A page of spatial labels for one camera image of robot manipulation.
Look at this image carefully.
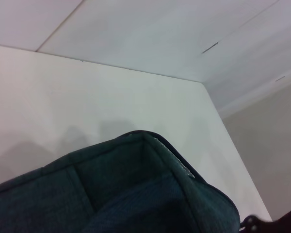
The dark teal insulated lunch bag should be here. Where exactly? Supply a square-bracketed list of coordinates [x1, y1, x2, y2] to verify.
[0, 130, 241, 233]

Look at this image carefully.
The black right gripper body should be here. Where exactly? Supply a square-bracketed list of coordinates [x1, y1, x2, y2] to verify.
[257, 203, 291, 233]

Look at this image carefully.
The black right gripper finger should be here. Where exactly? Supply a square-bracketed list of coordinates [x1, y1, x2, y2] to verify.
[240, 215, 260, 233]

